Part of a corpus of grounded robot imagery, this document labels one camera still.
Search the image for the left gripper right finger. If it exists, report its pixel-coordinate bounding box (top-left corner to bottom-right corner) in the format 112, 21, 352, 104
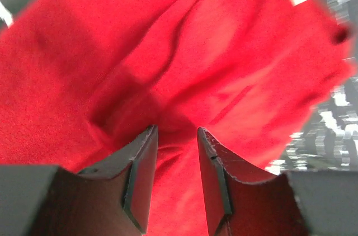
197, 126, 280, 235

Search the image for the dark red t shirt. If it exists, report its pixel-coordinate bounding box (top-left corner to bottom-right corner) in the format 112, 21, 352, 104
1, 0, 353, 235

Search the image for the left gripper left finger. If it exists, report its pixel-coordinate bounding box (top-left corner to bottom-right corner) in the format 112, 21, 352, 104
78, 125, 158, 233

